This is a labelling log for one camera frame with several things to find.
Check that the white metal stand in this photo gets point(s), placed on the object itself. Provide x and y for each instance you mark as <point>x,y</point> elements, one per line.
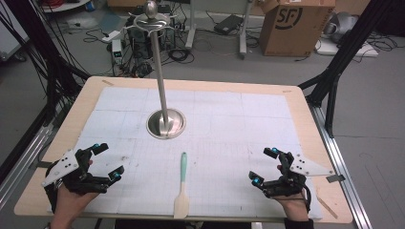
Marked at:
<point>243,35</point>

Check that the steel utensil rack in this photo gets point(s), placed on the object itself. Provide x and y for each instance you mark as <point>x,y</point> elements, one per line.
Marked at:
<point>159,79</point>

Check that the brown tape piece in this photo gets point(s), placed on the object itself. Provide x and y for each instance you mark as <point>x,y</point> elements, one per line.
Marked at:
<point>107,82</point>

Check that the white flat board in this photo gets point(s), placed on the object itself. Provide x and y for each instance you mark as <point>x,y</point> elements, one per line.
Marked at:
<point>331,49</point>

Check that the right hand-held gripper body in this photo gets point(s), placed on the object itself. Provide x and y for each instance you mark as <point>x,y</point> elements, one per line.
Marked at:
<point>296,168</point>

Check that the person's right hand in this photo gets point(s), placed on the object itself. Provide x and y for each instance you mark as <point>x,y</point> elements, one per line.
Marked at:
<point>294,205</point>

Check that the round white table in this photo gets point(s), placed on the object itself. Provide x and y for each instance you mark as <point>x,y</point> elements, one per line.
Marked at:
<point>63,5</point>

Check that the white grid mat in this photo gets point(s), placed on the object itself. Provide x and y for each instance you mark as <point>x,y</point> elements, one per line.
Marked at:
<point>207,133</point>

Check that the brown cardboard box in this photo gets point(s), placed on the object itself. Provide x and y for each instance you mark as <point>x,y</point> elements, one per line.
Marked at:
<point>293,27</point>

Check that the white power strip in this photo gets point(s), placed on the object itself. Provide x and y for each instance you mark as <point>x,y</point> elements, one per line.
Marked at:
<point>111,36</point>

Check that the black computer tower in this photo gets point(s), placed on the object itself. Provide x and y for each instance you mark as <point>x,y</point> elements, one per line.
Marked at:
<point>141,38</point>

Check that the white box with display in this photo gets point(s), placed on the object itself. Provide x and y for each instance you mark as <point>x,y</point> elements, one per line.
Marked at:
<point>117,51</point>

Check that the person's left hand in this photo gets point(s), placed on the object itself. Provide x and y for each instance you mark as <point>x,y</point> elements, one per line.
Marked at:
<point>71,203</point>

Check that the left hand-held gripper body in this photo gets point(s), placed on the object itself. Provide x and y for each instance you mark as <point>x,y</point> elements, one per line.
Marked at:
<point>67,163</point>

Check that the grey rounded device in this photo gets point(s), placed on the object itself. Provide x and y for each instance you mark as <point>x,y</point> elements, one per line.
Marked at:
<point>339,27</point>

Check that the black metal frame post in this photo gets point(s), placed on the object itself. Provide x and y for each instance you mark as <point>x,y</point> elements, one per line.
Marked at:
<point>41,47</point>
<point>347,47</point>

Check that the grey tape piece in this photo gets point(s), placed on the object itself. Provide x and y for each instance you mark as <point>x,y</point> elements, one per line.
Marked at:
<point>43,164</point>
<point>335,178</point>

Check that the black flat device on floor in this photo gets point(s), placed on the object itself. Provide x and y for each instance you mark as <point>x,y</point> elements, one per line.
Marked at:
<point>228,24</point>

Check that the aluminium rail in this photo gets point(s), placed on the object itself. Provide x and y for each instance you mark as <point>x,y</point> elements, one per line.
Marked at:
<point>22,159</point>
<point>340,165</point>

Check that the thin wooden strip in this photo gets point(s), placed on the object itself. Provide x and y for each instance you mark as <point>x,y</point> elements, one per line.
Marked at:
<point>327,207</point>

